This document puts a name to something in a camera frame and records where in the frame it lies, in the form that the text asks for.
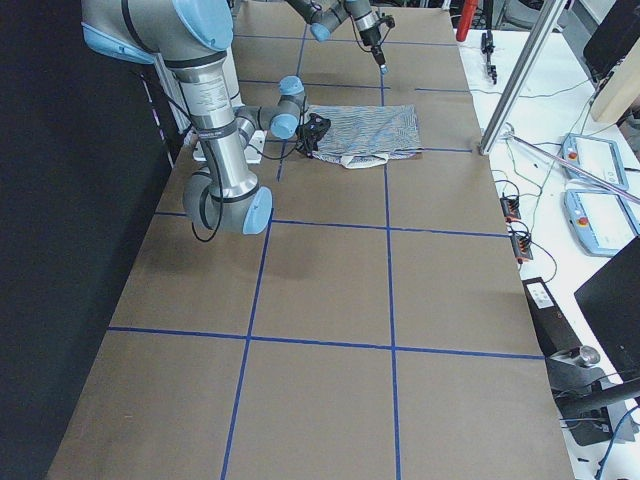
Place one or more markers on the orange black connector block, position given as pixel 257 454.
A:
pixel 510 206
pixel 521 240

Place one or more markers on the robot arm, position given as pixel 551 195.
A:
pixel 370 27
pixel 193 38

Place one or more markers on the black labelled box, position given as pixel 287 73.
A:
pixel 553 331

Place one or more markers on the aluminium frame post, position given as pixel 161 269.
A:
pixel 536 40

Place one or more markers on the navy white striped polo shirt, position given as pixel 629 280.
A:
pixel 367 136

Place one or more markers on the orange black connector block near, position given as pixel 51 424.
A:
pixel 521 240

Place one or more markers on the metal rod with hook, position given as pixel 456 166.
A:
pixel 508 133

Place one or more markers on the blue teach pendant near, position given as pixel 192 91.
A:
pixel 602 222

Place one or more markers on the blue teach pendant far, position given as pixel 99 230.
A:
pixel 597 156

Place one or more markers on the orange black connector block far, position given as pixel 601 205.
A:
pixel 510 206

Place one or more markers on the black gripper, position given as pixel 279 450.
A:
pixel 371 39
pixel 308 139

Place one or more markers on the black monitor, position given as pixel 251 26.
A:
pixel 609 302

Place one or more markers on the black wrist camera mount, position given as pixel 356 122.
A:
pixel 319 124
pixel 387 20

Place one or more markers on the red cylinder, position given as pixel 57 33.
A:
pixel 468 10

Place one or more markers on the blue teach pendant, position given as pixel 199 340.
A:
pixel 602 222
pixel 597 156

